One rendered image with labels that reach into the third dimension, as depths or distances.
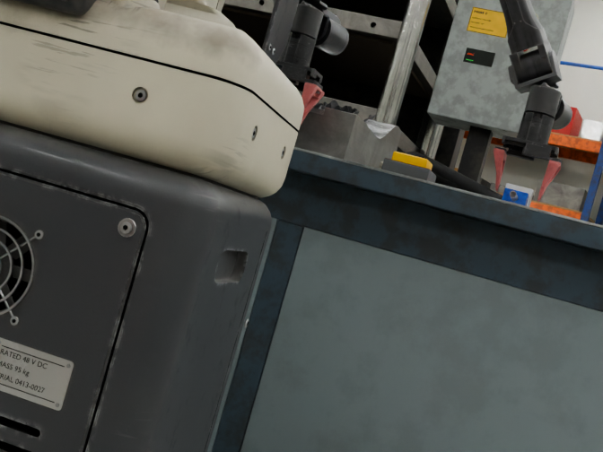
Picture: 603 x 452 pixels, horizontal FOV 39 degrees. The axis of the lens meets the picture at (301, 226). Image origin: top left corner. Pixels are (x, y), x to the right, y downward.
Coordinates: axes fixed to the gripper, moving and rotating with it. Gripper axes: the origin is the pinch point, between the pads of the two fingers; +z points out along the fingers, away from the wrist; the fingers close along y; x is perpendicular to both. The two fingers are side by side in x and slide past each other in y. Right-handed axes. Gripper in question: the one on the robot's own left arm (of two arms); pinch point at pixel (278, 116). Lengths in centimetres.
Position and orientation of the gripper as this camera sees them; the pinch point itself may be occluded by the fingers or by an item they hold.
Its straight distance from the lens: 150.9
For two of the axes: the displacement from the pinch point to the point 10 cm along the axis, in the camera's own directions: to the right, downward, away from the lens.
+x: -2.6, -0.5, -9.6
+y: -9.3, -2.7, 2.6
